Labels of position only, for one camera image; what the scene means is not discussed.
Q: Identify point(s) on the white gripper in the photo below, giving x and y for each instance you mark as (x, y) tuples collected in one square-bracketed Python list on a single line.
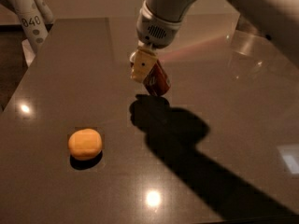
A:
[(154, 32)]

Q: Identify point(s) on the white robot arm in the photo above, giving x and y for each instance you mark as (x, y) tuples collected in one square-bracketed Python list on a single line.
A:
[(278, 20)]

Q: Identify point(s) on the red coke can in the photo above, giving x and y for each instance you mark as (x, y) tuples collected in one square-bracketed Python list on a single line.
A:
[(157, 82)]

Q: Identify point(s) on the orange round fruit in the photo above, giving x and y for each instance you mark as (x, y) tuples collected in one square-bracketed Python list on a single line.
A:
[(85, 144)]

